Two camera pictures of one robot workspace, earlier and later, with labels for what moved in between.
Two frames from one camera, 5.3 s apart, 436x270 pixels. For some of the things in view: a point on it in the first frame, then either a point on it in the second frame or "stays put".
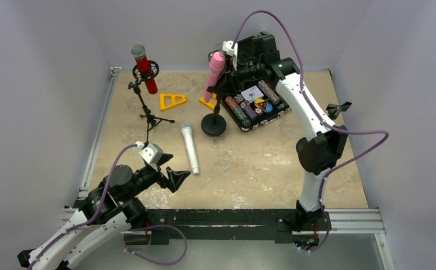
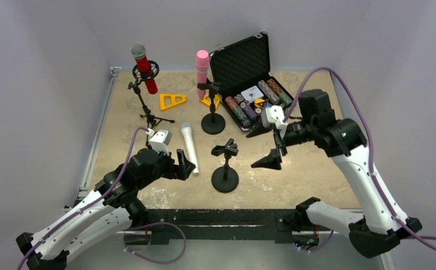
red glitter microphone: x=138 y=50 stays put
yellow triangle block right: x=211 y=103 stays put
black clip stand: x=334 y=109 -> x=225 y=179
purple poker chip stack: x=250 y=112 stays put
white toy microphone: x=186 y=130 stays put
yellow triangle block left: x=173 y=102 stays put
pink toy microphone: x=217 y=63 -> x=202 y=60
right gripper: x=229 y=74 -> x=279 y=138
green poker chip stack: x=242 y=117 stays put
